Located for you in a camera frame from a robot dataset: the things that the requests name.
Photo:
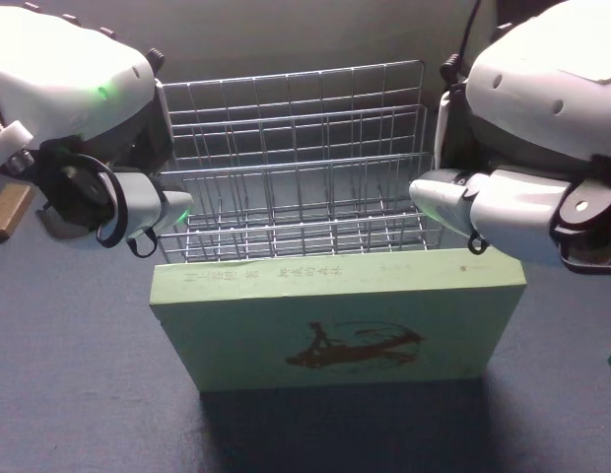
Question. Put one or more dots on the wooden block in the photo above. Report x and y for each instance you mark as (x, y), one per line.
(7, 212)

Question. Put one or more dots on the grey table cloth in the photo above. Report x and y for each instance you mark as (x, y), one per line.
(79, 369)

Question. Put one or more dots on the light green book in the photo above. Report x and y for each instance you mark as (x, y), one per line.
(286, 345)

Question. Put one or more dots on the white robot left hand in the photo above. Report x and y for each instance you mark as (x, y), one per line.
(64, 74)

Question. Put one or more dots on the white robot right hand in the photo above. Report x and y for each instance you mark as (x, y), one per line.
(542, 98)

